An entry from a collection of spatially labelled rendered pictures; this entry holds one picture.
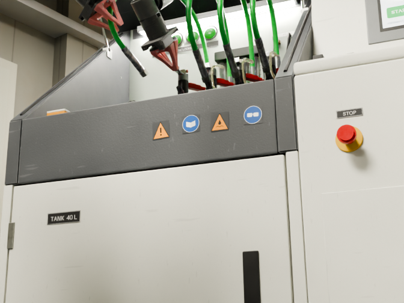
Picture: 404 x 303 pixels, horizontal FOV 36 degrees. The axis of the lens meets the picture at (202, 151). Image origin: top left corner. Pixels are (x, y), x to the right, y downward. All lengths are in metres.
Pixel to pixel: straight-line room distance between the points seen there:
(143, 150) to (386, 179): 0.51
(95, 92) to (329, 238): 0.94
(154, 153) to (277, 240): 0.33
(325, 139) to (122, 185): 0.44
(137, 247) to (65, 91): 0.59
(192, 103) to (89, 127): 0.25
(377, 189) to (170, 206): 0.42
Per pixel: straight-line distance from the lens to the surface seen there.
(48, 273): 1.40
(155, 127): 1.34
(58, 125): 1.47
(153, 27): 1.57
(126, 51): 1.65
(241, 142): 1.25
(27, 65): 4.35
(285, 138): 1.23
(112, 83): 1.97
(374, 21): 1.59
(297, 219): 1.19
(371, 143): 1.20
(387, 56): 1.26
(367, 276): 1.15
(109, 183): 1.36
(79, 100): 1.77
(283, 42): 1.92
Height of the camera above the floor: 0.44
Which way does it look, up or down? 17 degrees up
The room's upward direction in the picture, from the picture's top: 1 degrees counter-clockwise
